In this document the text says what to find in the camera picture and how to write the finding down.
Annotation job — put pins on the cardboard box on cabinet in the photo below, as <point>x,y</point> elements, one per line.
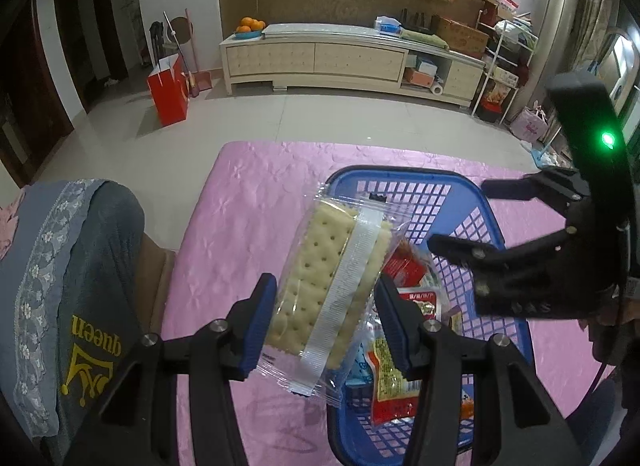
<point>460,37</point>

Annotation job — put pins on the pink gift bag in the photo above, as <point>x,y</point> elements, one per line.
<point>530,123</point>

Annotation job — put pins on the grey sofa with lace cover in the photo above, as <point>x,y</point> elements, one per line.
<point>69,252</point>

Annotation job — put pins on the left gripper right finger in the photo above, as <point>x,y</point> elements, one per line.
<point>411,349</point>

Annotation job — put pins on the blue plastic basket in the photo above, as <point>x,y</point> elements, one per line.
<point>373,425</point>

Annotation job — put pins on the clear cracker pack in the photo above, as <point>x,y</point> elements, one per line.
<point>332,290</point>

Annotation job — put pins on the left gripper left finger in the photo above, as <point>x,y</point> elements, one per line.
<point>248,322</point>

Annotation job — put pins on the pink tablecloth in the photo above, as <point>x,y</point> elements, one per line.
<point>245,223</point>

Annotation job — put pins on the white metal shelf rack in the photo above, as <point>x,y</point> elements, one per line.
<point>509,51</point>

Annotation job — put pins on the blue tissue pack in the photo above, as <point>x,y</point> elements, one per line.
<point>388,25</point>

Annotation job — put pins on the blue egg yolk pastry bag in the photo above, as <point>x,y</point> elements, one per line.
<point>360,375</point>

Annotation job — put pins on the cream TV cabinet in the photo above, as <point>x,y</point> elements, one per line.
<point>350,58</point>

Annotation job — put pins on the plate of oranges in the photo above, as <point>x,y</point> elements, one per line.
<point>249,28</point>

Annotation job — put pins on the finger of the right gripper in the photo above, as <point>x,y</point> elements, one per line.
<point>558,188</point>
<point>480,255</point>

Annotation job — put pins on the standing air conditioner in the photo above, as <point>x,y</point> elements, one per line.
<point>553,22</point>

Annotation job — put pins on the red paper bag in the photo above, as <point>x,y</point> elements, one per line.
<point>167,85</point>

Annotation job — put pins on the small red snack pack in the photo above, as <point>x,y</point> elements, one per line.
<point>407,266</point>

